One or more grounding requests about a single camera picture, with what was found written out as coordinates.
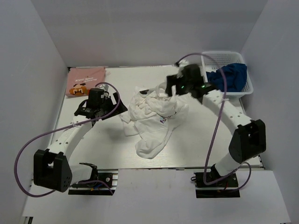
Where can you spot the white plastic basket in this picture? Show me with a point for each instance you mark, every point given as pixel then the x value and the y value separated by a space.
pixel 220 59

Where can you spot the white t shirt robot print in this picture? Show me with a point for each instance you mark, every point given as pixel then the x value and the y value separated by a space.
pixel 154 123

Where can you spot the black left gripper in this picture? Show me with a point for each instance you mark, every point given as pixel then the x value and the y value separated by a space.
pixel 120 108

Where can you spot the white t shirt colourful print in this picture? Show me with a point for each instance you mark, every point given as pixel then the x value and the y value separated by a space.
pixel 159 96

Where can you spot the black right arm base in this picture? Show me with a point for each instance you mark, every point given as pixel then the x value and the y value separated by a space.
pixel 227 188

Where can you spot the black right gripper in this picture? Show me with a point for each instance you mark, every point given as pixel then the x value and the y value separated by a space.
pixel 174 80

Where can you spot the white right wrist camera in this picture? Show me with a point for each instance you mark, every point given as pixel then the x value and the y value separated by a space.
pixel 182 63

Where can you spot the folded pink t shirt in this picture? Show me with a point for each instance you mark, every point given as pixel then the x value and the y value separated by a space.
pixel 81 80

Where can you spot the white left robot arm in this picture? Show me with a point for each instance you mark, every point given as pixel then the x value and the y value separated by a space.
pixel 51 166

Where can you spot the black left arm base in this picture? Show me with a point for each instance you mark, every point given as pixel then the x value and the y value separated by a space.
pixel 105 186

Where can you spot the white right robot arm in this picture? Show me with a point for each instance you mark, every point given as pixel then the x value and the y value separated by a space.
pixel 248 135

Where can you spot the blue t shirt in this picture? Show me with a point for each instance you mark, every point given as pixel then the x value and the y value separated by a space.
pixel 236 77

